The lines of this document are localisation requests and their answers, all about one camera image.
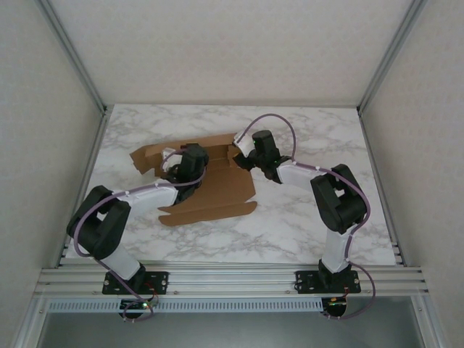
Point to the brown cardboard box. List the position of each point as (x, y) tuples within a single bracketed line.
[(217, 192)]

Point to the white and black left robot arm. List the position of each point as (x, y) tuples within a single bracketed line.
[(145, 197)]

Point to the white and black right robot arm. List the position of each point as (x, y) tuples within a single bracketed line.
[(297, 175)]

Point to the small black controller board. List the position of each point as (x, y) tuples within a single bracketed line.
[(136, 306), (335, 307)]

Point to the aluminium side rail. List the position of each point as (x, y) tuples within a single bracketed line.
[(96, 152), (371, 156)]

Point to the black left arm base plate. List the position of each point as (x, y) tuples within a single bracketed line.
[(159, 281)]

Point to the aluminium mounting rail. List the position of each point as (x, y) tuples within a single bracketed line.
[(232, 279)]

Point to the aluminium frame post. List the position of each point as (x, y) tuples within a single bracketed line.
[(390, 54), (74, 54)]

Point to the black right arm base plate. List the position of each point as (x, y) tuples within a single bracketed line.
[(308, 282)]

